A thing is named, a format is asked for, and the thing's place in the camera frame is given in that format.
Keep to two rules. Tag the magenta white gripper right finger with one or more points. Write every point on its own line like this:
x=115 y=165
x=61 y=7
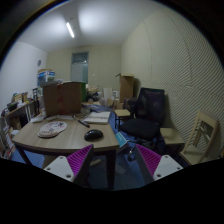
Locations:
x=154 y=166

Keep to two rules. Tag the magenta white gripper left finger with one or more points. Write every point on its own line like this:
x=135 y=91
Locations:
x=73 y=168

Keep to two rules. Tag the black computer mouse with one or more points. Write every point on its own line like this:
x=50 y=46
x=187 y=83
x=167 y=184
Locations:
x=93 y=134

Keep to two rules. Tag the round printed mouse pad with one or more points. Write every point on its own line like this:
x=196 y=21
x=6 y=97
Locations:
x=52 y=129

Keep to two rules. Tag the small wooden side table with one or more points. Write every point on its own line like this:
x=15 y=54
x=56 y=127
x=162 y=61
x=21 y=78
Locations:
x=172 y=139

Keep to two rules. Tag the blue white packet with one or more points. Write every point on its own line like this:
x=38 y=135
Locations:
x=121 y=139

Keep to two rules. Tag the black pen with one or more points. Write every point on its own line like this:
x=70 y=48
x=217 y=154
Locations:
x=82 y=122

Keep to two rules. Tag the light wooden chair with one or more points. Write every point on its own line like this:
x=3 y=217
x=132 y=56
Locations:
x=201 y=138

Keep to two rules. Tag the open white notebook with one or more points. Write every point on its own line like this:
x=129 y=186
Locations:
x=97 y=118

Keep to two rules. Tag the black office chair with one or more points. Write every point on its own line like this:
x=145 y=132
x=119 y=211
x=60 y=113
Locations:
x=147 y=115

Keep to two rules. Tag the small wooden stool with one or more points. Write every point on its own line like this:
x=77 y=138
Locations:
x=120 y=114

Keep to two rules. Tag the brown cardboard box on table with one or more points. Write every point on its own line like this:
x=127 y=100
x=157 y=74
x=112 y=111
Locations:
x=62 y=99

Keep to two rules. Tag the wooden bookshelf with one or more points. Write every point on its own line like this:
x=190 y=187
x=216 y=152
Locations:
x=12 y=119

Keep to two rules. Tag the tall cardboard box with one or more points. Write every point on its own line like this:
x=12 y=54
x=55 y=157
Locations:
x=126 y=86

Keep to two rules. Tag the blue white box on shelf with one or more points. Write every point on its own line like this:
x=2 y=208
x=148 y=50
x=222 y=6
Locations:
x=45 y=75

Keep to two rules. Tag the grey door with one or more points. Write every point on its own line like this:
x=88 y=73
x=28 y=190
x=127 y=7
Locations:
x=79 y=67

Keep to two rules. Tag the ceiling fluorescent lamp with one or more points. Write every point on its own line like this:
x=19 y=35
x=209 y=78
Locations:
x=70 y=30

